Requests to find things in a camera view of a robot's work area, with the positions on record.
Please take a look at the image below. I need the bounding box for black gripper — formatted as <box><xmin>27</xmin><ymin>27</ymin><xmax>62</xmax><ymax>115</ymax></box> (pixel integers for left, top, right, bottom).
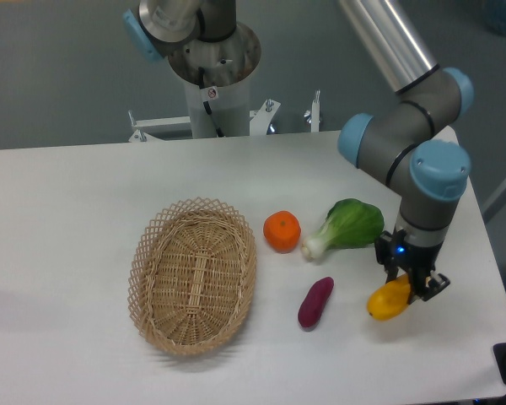
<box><xmin>374</xmin><ymin>229</ymin><xmax>450</xmax><ymax>305</ymax></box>

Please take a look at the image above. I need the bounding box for yellow mango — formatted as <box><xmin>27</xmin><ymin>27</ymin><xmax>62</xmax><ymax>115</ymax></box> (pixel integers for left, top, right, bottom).
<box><xmin>366</xmin><ymin>273</ymin><xmax>412</xmax><ymax>321</ymax></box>

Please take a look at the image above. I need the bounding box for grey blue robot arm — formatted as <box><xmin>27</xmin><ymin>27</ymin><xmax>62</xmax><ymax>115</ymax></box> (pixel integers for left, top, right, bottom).
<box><xmin>122</xmin><ymin>1</ymin><xmax>474</xmax><ymax>300</ymax></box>

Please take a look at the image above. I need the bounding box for green bok choy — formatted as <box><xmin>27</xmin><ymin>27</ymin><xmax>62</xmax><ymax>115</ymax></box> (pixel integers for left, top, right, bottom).
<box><xmin>300</xmin><ymin>198</ymin><xmax>385</xmax><ymax>261</ymax></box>

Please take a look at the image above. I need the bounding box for purple sweet potato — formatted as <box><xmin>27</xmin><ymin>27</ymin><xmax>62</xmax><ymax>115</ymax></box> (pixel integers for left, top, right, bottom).
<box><xmin>297</xmin><ymin>277</ymin><xmax>335</xmax><ymax>330</ymax></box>

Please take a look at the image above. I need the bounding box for orange tangerine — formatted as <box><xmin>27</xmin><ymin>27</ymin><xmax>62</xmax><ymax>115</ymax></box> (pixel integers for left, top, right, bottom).
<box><xmin>263</xmin><ymin>211</ymin><xmax>301</xmax><ymax>253</ymax></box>

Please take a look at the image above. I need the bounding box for woven wicker basket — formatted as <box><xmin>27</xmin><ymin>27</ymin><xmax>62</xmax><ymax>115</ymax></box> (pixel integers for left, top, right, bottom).
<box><xmin>127</xmin><ymin>197</ymin><xmax>256</xmax><ymax>356</ymax></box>

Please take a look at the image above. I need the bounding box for black pedestal cable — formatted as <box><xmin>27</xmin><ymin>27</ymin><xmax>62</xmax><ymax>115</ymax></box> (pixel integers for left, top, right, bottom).
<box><xmin>197</xmin><ymin>67</ymin><xmax>225</xmax><ymax>138</ymax></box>

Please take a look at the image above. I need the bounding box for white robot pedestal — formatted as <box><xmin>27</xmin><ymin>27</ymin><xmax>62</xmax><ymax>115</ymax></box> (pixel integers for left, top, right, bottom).
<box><xmin>168</xmin><ymin>23</ymin><xmax>261</xmax><ymax>115</ymax></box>

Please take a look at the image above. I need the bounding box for white metal frame bracket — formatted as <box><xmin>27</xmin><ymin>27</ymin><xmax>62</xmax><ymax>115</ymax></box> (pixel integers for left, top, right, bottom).
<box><xmin>127</xmin><ymin>89</ymin><xmax>324</xmax><ymax>143</ymax></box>

